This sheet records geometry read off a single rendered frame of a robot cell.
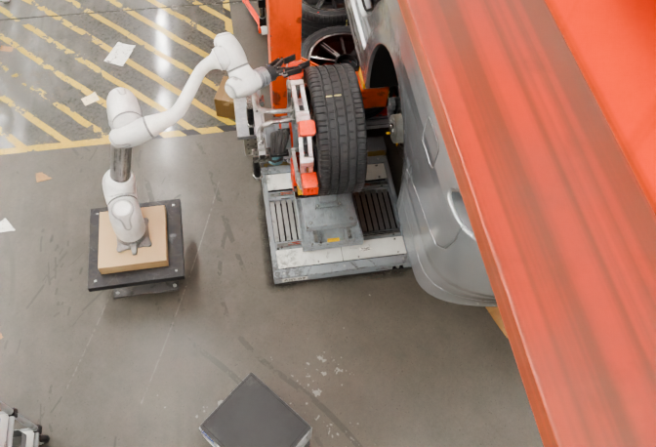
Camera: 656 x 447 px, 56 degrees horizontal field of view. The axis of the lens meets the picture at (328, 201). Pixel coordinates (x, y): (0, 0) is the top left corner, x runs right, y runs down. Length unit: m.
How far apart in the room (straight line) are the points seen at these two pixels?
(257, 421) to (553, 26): 2.70
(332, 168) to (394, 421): 1.39
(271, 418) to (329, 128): 1.38
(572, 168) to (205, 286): 3.34
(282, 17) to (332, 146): 0.71
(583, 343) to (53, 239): 3.82
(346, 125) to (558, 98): 2.43
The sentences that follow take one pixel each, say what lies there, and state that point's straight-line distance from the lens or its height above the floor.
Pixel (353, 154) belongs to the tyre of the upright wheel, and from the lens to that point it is 2.93.
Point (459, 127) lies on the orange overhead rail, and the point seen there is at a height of 3.00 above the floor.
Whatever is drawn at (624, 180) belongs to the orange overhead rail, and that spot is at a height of 3.00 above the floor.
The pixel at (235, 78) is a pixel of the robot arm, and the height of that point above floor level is 1.32.
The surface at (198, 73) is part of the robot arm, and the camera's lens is 2.86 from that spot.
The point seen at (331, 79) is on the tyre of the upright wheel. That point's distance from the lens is 3.00.
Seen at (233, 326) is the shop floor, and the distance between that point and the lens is 3.61.
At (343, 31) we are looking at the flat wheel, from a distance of 4.25.
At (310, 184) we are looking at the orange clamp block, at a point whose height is 0.88.
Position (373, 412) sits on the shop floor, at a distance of 3.47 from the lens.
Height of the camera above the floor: 3.35
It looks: 57 degrees down
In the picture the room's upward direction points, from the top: 5 degrees clockwise
